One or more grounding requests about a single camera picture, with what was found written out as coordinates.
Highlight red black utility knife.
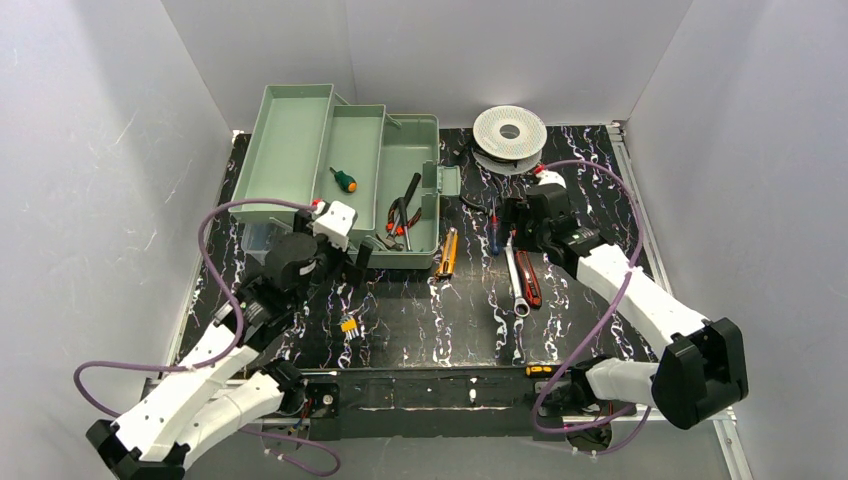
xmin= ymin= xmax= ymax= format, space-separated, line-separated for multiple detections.
xmin=515 ymin=250 xmax=542 ymax=310

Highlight red needle nose pliers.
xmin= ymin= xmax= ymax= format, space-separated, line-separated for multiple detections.
xmin=386 ymin=197 xmax=423 ymax=236

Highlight small black hammer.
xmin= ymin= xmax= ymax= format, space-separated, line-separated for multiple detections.
xmin=386 ymin=197 xmax=417 ymax=251

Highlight green handled screwdriver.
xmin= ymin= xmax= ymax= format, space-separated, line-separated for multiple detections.
xmin=329 ymin=167 xmax=357 ymax=193

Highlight green plastic tool box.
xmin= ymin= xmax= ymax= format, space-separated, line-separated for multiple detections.
xmin=230 ymin=84 xmax=461 ymax=270

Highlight blue handled screwdriver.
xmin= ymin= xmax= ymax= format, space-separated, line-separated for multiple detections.
xmin=488 ymin=197 xmax=502 ymax=257

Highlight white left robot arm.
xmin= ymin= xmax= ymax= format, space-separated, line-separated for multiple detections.
xmin=86 ymin=200 xmax=372 ymax=479

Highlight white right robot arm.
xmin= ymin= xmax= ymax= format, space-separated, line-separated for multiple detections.
xmin=498 ymin=183 xmax=749 ymax=430

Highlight yellow hex key set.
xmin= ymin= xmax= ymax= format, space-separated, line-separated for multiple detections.
xmin=339 ymin=316 xmax=362 ymax=341

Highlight white filament spool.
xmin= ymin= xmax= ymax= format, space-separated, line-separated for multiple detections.
xmin=471 ymin=105 xmax=548 ymax=176

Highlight orange utility knife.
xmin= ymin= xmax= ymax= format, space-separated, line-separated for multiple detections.
xmin=435 ymin=227 xmax=458 ymax=279

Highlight silver combination wrench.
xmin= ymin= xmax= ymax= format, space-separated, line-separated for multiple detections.
xmin=504 ymin=238 xmax=530 ymax=318

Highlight black marbled table mat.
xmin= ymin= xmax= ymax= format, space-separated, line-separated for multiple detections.
xmin=170 ymin=123 xmax=658 ymax=369

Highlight yellow black screwdriver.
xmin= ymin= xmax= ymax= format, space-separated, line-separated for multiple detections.
xmin=525 ymin=365 xmax=558 ymax=378

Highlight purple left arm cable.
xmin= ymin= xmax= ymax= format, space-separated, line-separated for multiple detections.
xmin=72 ymin=198 xmax=342 ymax=480

